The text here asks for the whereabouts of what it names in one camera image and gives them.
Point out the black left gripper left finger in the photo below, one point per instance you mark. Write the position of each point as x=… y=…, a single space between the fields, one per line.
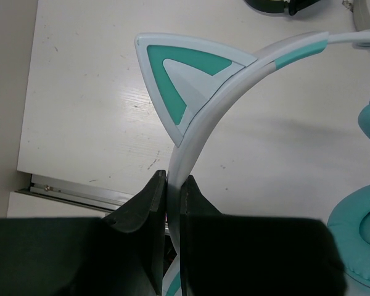
x=120 y=254

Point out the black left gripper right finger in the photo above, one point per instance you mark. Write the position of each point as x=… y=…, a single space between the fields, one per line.
x=222 y=254

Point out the teal cat-ear headphones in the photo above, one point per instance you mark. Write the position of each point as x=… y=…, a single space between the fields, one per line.
x=281 y=132

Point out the small black headphones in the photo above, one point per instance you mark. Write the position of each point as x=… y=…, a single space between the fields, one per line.
x=280 y=7

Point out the white grey gaming headset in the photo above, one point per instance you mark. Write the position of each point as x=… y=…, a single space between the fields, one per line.
x=361 y=15

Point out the aluminium table rail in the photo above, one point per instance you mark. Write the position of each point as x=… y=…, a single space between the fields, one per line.
x=81 y=195

